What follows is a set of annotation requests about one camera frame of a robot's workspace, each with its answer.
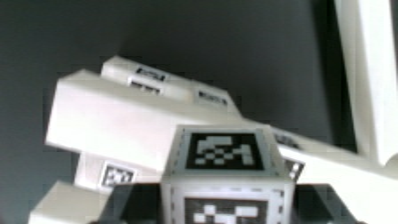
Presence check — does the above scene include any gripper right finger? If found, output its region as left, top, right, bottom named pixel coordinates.
left=293, top=184, right=367, bottom=224

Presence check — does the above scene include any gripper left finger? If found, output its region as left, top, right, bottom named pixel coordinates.
left=88, top=183, right=161, bottom=224

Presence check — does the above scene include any white chair leg with tag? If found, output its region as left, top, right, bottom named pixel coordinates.
left=74, top=153, right=161, bottom=194

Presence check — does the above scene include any white chair leg block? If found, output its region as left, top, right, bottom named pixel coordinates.
left=159, top=125, right=294, bottom=224

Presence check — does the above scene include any white chair back part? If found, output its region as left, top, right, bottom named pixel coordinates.
left=42, top=54, right=398, bottom=224

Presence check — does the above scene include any white L-shaped obstacle fence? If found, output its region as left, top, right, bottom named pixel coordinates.
left=333, top=0, right=398, bottom=166

